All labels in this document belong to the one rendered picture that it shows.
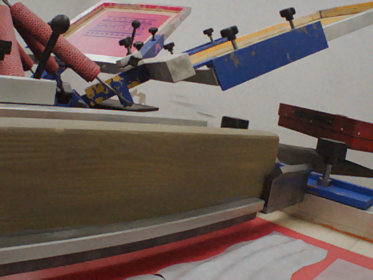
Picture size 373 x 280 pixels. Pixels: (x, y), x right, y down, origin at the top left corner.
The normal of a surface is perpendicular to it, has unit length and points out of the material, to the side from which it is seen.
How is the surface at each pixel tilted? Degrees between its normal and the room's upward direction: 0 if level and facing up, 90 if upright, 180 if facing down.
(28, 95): 89
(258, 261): 27
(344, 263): 1
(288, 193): 89
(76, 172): 89
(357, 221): 90
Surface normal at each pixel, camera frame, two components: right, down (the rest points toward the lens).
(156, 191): 0.71, 0.21
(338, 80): -0.68, -0.01
